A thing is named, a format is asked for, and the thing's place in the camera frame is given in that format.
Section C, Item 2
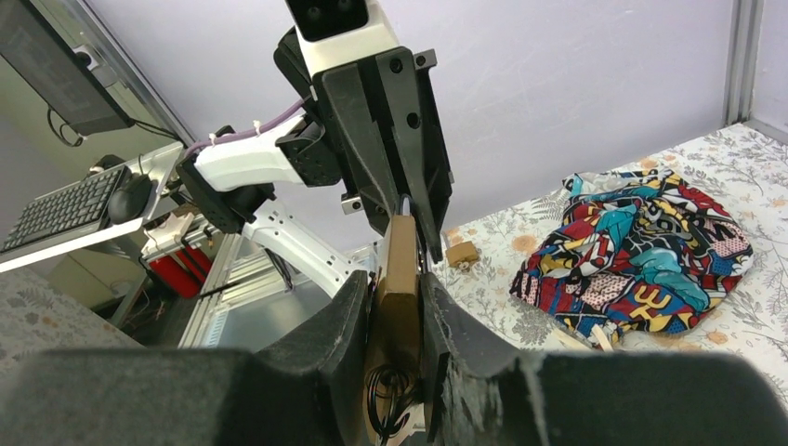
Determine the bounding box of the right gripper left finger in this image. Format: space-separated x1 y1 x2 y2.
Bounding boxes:
1 270 368 445

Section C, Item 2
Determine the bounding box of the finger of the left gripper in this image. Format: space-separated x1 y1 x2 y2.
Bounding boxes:
375 46 453 263
313 62 397 235

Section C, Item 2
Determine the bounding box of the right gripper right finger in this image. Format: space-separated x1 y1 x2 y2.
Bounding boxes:
420 273 787 445

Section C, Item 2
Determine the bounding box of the brass padlock with keys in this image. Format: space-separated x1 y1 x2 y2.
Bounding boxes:
362 195 423 445

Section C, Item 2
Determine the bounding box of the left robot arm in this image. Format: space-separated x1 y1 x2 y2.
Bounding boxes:
177 30 453 295

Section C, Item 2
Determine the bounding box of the beige ribbon bow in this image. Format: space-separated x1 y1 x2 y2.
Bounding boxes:
550 324 617 353

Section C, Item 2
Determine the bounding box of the colourful patterned cloth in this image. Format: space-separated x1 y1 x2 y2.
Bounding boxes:
510 169 754 346

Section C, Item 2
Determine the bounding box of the black computer mouse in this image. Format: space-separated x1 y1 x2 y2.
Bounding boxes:
107 174 153 225

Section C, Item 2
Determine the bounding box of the black computer keyboard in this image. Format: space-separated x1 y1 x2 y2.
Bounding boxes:
1 165 132 253

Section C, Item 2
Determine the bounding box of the floral table mat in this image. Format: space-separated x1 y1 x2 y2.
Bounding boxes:
436 125 787 401

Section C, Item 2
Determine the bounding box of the black computer monitor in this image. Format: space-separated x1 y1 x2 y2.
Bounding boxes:
1 1 133 136

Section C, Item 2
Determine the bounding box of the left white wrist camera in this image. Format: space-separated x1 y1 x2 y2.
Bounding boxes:
286 0 400 76

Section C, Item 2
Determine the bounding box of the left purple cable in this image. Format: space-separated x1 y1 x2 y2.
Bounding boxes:
183 98 309 160

